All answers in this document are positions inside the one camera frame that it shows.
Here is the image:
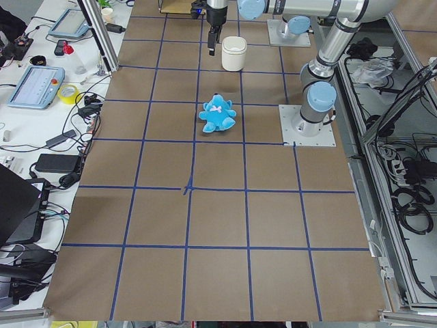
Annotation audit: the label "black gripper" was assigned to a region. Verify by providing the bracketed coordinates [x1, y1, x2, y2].
[206, 0, 228, 56]

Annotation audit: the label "cream trash can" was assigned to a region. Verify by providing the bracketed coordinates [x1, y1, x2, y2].
[221, 36, 247, 72]

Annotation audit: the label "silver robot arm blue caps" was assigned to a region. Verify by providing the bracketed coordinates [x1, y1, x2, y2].
[238, 0, 397, 130]

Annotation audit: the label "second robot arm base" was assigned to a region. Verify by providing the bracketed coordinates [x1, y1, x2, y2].
[277, 15, 311, 39]

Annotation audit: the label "blue plush teddy bear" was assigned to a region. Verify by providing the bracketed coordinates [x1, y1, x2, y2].
[199, 94, 236, 133]

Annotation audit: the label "small black adapter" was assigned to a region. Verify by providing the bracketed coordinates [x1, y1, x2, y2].
[106, 23, 126, 33]

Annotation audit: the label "white paper cup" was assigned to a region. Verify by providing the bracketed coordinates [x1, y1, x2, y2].
[101, 8, 115, 23]

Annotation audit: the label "white bottle red cap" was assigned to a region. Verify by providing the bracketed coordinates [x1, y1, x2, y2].
[63, 42, 87, 74]

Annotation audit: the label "far blue teach pendant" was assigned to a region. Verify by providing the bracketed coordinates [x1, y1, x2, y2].
[48, 9, 89, 39]

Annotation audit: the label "blue teach pendant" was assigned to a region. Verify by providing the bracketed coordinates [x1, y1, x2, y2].
[48, 9, 89, 39]
[7, 66, 65, 109]

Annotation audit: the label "black phone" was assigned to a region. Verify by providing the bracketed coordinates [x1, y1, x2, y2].
[54, 39, 68, 57]

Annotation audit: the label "yellow tape roll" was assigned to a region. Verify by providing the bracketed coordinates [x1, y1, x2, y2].
[57, 84, 79, 105]

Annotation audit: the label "crumpled grey cloth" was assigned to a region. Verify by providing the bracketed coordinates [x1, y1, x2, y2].
[351, 59, 394, 87]

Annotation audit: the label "near blue teach pendant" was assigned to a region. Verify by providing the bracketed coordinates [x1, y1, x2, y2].
[7, 66, 65, 109]

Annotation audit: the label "black power adapter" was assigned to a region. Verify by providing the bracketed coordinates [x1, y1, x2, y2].
[35, 154, 81, 174]

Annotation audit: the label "black laptop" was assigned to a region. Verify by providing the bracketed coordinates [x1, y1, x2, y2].
[1, 165, 49, 246]

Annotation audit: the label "aluminium frame post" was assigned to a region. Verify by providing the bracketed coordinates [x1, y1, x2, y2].
[77, 0, 119, 72]

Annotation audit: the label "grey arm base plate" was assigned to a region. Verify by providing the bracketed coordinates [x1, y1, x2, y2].
[279, 105, 336, 147]

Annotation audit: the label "coiled black cables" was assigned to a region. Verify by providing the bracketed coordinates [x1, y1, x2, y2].
[390, 187, 436, 236]

